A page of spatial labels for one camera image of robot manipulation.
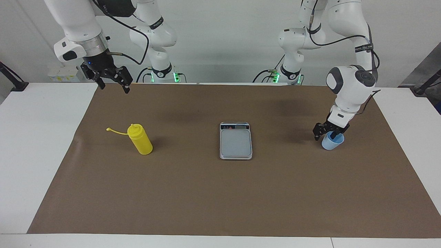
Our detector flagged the light blue plastic cup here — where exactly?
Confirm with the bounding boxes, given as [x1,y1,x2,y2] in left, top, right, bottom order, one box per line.
[321,132,345,151]

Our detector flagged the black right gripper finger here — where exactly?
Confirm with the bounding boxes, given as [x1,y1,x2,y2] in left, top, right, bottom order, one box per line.
[112,66,133,94]
[81,65,105,90]

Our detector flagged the white wall socket box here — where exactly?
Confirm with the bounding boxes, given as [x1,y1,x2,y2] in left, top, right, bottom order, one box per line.
[48,66,84,82]

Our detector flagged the brown table mat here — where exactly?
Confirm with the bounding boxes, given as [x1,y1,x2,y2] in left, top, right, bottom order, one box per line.
[27,83,441,239]

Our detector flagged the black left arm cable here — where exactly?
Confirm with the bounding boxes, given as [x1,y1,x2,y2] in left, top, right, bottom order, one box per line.
[308,0,381,114]

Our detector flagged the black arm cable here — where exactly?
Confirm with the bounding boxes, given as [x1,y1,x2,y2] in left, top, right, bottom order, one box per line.
[91,0,149,66]
[308,0,381,114]

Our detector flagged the black base cable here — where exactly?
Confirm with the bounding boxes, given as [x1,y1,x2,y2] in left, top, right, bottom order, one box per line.
[253,54,286,83]
[136,67,187,83]

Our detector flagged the black left base cable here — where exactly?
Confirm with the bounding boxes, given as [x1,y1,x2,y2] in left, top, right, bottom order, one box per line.
[253,54,286,83]

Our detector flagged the black clamp stand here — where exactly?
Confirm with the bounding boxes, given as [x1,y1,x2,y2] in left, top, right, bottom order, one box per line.
[413,68,441,96]
[0,61,29,92]

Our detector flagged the yellow squeeze bottle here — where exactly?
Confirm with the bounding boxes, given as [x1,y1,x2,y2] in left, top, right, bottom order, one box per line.
[106,124,153,155]

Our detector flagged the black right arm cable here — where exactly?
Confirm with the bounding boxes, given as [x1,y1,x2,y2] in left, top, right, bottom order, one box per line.
[91,0,149,66]

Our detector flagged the black right base cable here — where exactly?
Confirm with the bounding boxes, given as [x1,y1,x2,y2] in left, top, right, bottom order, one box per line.
[136,67,187,83]

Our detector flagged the silver digital kitchen scale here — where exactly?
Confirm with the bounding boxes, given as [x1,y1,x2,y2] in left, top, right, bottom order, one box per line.
[219,122,253,161]

